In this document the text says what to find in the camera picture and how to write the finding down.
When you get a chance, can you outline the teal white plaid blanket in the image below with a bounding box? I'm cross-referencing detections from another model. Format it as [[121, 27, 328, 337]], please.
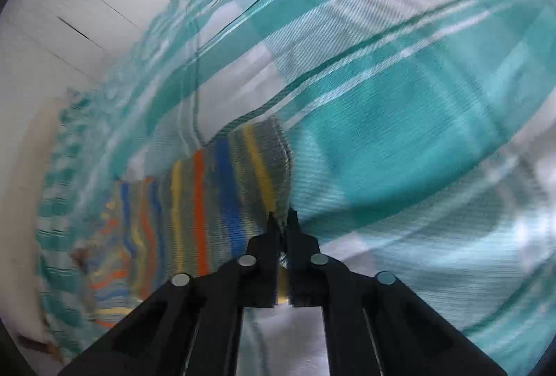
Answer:
[[35, 0, 556, 376]]

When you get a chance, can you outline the striped knit sweater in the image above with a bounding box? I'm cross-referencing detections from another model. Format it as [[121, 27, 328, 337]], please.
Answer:
[[82, 117, 296, 329]]

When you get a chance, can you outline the white panelled wardrobe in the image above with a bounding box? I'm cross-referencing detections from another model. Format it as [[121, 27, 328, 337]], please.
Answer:
[[0, 0, 292, 85]]

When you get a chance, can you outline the cream mattress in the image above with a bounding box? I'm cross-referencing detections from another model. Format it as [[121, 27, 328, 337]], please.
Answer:
[[0, 96, 70, 359]]

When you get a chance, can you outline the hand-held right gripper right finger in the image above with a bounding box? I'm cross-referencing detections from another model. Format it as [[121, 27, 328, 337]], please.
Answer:
[[284, 207, 509, 376]]

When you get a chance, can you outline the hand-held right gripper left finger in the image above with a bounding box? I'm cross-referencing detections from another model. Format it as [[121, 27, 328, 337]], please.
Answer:
[[58, 211, 281, 376]]

